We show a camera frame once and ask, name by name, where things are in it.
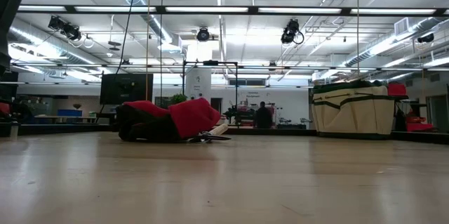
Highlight wooden handle garden tool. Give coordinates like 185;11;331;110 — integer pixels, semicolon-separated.
208;122;229;137

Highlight red black gardening glove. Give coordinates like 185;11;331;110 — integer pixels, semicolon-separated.
115;97;222;143

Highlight beige green gardening bag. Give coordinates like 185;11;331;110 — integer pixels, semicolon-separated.
310;79;396;140

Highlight black ceiling spotlight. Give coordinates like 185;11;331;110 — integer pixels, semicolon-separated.
195;27;211;43
48;15;83;42
417;32;436;44
280;18;305;46

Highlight black rig crossbar with lights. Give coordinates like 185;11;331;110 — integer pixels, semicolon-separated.
15;4;449;17

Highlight red box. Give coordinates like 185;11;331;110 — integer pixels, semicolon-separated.
387;82;410;100

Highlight person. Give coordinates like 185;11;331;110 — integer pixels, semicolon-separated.
254;100;274;129

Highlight red storage bins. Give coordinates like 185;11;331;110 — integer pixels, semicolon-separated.
240;106;278;128

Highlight red crate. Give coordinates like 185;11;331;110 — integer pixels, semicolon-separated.
405;111;434;133

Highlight green background potted plant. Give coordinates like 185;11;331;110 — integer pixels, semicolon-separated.
170;93;189;105

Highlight black monitor screen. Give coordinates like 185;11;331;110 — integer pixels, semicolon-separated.
100;73;154;105

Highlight blue bin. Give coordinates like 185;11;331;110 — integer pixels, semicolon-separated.
56;109;83;118

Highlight background desk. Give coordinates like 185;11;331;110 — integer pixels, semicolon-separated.
34;114;99;124

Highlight red black chair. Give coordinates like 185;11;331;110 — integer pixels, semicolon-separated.
0;100;36;124

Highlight black aluminium table frame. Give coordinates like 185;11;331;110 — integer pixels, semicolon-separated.
0;122;449;146

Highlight thin black hanging cable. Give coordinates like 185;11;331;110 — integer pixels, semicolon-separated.
159;0;165;105

